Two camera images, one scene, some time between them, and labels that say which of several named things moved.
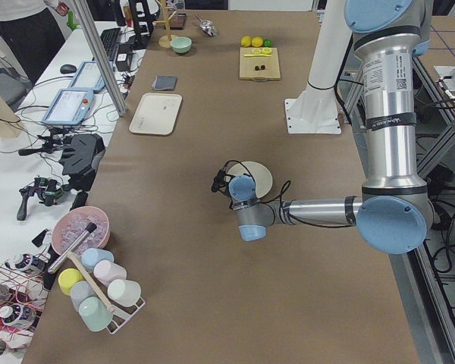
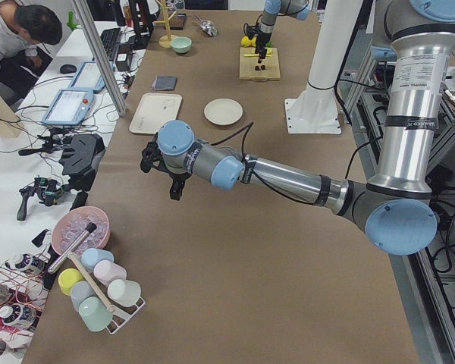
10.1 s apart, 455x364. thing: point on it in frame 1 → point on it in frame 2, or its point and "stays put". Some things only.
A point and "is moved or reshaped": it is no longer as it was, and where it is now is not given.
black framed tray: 178,21 stays put
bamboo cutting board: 259,67 stays put
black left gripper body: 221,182 → 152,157
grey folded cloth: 164,83 stays put
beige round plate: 261,177 is moved or reshaped
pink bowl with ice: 72,224 stays put
